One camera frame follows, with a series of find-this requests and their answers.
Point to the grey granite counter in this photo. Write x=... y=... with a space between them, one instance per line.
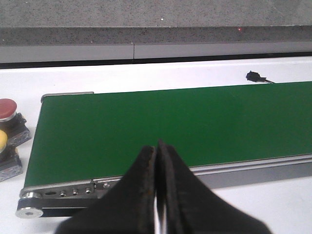
x=61 y=22

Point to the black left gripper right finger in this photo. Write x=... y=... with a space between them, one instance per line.
x=190 y=207

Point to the yellow push button back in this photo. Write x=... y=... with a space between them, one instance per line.
x=10 y=163

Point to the green conveyor belt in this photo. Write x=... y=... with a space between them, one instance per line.
x=81 y=137

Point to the red push button back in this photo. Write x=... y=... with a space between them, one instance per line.
x=13 y=123

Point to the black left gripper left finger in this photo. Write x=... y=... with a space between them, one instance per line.
x=128 y=208

